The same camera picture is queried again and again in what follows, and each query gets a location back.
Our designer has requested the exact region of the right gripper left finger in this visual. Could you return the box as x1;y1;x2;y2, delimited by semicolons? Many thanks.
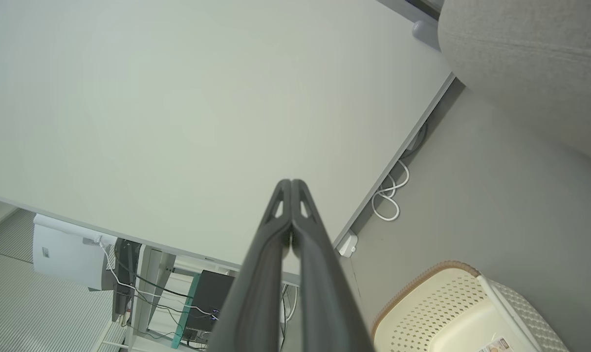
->
206;178;293;352

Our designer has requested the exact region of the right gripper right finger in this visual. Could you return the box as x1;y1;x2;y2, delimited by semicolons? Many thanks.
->
291;179;375;352

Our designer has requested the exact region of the cream perforated laundry basket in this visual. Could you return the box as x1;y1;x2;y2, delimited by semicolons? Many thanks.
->
371;261;572;352

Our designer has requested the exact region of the paper label in basket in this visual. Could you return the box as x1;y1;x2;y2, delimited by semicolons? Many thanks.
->
475;336;518;352

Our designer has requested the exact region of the black computer box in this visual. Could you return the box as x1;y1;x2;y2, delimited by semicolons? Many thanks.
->
184;270;236;338

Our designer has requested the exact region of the teal desk leg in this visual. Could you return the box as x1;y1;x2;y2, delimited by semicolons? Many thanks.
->
171;273;200;349

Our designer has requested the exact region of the black upright stand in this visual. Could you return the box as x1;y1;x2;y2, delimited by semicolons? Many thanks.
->
113;239;142;322

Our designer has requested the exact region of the white air purifier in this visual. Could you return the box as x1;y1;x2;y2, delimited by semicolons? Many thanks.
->
33;214;117;290

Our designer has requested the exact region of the white wall socket plug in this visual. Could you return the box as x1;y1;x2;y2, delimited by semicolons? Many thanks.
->
337;230;359;258

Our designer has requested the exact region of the white desk frame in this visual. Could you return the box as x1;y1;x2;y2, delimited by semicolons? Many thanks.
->
129;244;301;352

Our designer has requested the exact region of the looped white cable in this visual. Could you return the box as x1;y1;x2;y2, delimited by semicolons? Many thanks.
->
371;159;411;221

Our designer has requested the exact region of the thin white hanging cable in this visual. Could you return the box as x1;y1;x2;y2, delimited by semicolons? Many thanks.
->
99;241;220;321

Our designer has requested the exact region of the grey partition bottom rail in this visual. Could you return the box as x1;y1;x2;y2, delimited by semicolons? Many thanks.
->
332;72;456;247

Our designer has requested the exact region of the grey partition post with foot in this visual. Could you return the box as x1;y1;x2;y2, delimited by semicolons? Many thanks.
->
377;0;445;50

